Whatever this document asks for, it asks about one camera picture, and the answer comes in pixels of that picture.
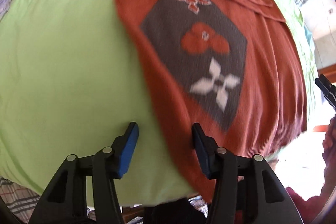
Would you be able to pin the plaid checked fabric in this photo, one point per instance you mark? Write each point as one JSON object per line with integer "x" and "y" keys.
{"x": 21, "y": 201}

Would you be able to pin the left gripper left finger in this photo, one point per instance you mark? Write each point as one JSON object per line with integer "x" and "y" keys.
{"x": 82, "y": 190}

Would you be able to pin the orange knit sweater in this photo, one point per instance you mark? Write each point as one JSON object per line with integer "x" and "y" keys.
{"x": 230, "y": 65}

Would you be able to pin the person's right hand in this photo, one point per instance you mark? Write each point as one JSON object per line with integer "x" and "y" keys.
{"x": 329, "y": 158}

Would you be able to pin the light green bed sheet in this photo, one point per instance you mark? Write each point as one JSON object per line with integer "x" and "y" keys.
{"x": 71, "y": 81}

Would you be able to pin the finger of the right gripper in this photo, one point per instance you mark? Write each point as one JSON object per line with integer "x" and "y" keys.
{"x": 328, "y": 90}

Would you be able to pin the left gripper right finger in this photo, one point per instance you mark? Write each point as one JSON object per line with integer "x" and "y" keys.
{"x": 246, "y": 190}

